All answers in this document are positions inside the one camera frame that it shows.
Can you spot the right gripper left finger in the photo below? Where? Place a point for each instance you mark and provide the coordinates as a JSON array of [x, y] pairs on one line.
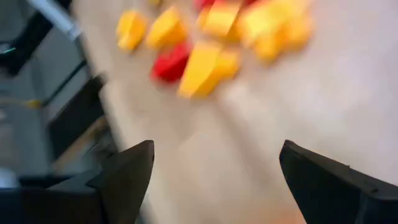
[[130, 174]]

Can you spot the orange toy block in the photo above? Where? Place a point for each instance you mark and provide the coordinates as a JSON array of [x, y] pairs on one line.
[[219, 20]]

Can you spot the large yellow toy block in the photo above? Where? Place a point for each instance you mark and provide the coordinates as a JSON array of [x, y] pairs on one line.
[[267, 28]]

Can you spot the white metal bar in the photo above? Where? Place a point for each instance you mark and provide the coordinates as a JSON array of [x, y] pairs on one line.
[[56, 17]]

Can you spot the black equipment box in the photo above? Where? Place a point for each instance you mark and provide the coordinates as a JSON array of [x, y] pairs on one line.
[[25, 43]]

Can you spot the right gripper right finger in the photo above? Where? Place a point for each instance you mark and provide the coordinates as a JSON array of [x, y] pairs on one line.
[[320, 186]]

